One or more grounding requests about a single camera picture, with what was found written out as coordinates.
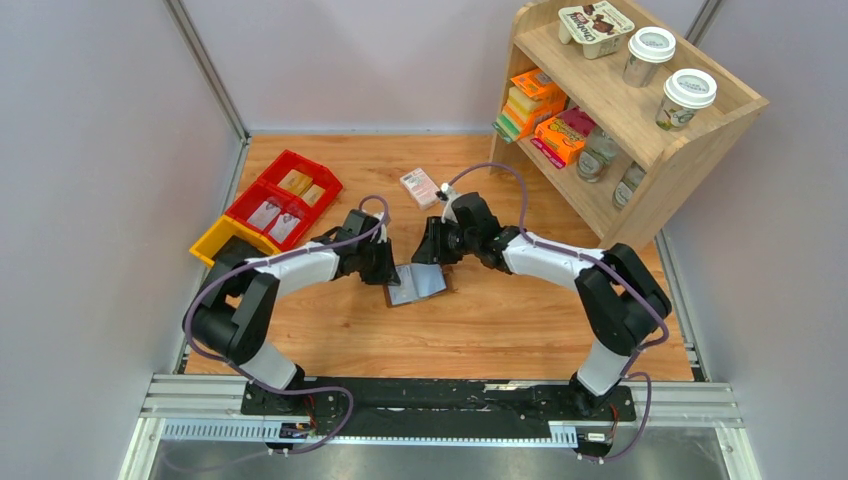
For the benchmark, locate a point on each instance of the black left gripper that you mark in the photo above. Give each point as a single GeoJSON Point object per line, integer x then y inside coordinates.
{"type": "Point", "coordinates": [386, 275]}

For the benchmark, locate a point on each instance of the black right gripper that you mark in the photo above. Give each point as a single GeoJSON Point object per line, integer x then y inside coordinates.
{"type": "Point", "coordinates": [431, 249]}

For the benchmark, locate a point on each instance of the brown leather card holder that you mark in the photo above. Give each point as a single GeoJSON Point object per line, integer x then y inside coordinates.
{"type": "Point", "coordinates": [430, 281]}

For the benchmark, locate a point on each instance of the silver VIP card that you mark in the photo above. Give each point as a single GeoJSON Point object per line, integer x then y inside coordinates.
{"type": "Point", "coordinates": [405, 292]}
{"type": "Point", "coordinates": [283, 227]}

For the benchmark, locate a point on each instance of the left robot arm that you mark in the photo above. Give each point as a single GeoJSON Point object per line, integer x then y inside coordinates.
{"type": "Point", "coordinates": [231, 314]}

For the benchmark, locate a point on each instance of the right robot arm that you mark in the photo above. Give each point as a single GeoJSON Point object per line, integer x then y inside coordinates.
{"type": "Point", "coordinates": [623, 302]}

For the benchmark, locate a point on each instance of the playing card box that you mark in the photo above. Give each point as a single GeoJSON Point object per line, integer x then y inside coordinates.
{"type": "Point", "coordinates": [421, 188]}

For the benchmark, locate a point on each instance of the gold card in bin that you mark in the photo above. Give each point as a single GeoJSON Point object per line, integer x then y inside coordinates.
{"type": "Point", "coordinates": [303, 186]}

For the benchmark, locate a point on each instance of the original silver card in bin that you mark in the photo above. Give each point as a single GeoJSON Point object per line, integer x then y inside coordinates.
{"type": "Point", "coordinates": [263, 215]}

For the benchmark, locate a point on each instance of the far red plastic bin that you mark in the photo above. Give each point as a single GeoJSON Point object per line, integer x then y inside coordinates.
{"type": "Point", "coordinates": [322, 175]}

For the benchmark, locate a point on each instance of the red plastic bin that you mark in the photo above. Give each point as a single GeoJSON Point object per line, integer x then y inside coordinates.
{"type": "Point", "coordinates": [322, 175]}
{"type": "Point", "coordinates": [246, 203]}

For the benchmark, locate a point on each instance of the near red plastic bin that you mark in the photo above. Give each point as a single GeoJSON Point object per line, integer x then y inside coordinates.
{"type": "Point", "coordinates": [246, 203]}

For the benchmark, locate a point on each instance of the yellow plastic bin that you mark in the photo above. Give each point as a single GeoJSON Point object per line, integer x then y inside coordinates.
{"type": "Point", "coordinates": [214, 239]}

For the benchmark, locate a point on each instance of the orange snack box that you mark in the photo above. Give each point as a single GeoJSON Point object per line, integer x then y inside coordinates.
{"type": "Point", "coordinates": [561, 137]}

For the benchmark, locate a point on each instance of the stacked sponge pack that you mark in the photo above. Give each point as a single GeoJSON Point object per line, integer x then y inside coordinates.
{"type": "Point", "coordinates": [532, 98]}

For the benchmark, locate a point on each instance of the left glass jar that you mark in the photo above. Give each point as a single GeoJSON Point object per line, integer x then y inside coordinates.
{"type": "Point", "coordinates": [597, 155]}

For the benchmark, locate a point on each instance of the glass jar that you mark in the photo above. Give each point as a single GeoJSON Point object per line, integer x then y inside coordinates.
{"type": "Point", "coordinates": [597, 155]}
{"type": "Point", "coordinates": [628, 184]}

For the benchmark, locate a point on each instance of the right glass jar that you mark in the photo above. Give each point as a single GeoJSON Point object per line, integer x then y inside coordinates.
{"type": "Point", "coordinates": [628, 184]}

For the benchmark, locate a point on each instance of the wooden shelf unit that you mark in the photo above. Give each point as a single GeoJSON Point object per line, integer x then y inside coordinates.
{"type": "Point", "coordinates": [676, 162]}

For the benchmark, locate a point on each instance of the chocolate pudding pack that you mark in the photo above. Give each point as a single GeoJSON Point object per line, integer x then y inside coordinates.
{"type": "Point", "coordinates": [599, 29]}

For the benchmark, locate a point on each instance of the far paper coffee cup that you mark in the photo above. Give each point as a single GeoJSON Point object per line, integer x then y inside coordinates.
{"type": "Point", "coordinates": [649, 48]}

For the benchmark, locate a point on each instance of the paper coffee cup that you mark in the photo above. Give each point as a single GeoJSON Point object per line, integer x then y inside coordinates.
{"type": "Point", "coordinates": [649, 48]}
{"type": "Point", "coordinates": [686, 92]}

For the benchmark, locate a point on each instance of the near paper coffee cup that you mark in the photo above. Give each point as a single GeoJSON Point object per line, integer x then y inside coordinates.
{"type": "Point", "coordinates": [686, 92]}

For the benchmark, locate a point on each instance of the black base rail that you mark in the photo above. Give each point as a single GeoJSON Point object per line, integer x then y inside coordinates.
{"type": "Point", "coordinates": [437, 408]}

